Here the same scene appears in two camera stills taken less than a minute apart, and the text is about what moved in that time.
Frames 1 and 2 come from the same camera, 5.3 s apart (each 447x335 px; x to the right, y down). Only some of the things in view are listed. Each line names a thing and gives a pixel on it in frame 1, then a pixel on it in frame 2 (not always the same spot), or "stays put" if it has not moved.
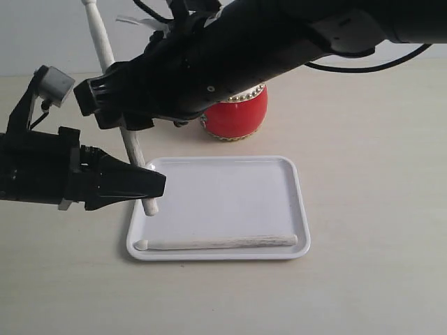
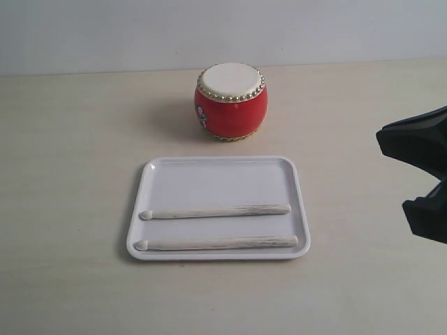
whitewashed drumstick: (106, 58) -> (231, 211)
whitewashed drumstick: (272, 241) stays put
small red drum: (237, 117) stays put
